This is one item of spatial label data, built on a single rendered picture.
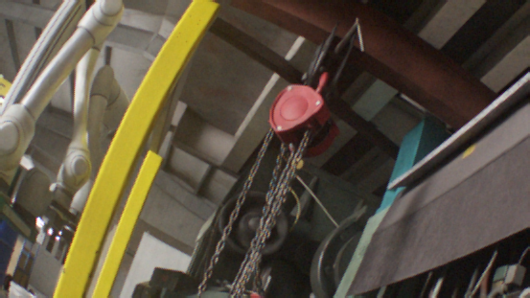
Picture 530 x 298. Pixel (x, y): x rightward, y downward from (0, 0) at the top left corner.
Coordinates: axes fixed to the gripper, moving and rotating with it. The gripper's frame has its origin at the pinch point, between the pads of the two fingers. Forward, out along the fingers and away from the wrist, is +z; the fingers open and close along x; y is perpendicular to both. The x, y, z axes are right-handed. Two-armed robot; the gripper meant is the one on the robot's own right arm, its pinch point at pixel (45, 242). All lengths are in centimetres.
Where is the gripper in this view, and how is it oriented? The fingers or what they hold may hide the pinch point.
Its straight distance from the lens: 202.9
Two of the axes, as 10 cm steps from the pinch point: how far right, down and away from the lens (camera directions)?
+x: 1.3, -3.8, -9.2
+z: -3.7, 8.4, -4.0
